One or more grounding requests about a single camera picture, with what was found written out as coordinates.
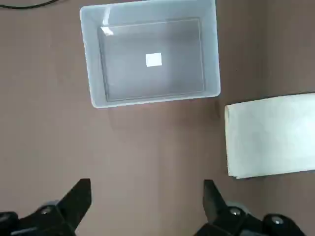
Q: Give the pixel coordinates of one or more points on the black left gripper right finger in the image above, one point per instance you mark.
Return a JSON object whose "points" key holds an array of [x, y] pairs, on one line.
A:
{"points": [[221, 216]]}

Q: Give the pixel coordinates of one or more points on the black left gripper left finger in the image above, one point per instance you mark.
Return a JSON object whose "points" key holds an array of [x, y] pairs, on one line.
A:
{"points": [[61, 214]]}

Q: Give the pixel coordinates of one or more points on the cream-colored tablecloth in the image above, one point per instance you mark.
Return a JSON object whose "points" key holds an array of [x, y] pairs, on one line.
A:
{"points": [[270, 135]]}

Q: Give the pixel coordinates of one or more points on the clear plastic box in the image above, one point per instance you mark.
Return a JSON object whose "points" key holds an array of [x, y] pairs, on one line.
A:
{"points": [[152, 81]]}

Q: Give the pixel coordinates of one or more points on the white label sticker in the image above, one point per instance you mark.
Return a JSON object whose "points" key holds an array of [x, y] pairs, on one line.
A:
{"points": [[153, 60]]}

